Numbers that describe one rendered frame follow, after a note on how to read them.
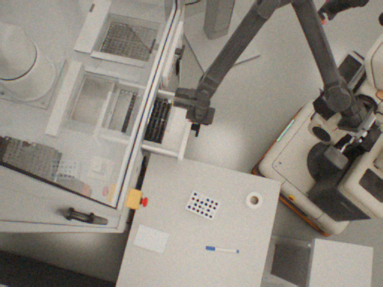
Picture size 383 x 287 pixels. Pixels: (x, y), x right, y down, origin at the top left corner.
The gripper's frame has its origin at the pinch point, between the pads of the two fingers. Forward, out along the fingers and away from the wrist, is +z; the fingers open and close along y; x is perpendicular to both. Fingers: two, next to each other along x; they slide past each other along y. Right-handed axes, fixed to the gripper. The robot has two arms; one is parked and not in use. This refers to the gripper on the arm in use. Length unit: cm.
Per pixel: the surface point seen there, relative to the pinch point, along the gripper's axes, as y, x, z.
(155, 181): 12.0, 25.3, 14.6
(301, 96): -66, -69, 91
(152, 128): 17.3, 7.4, 0.5
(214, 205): -13.8, 29.8, 11.1
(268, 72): -39, -81, 90
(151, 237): 8, 49, 13
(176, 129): 8.6, 3.6, 6.8
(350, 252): -78, 37, 15
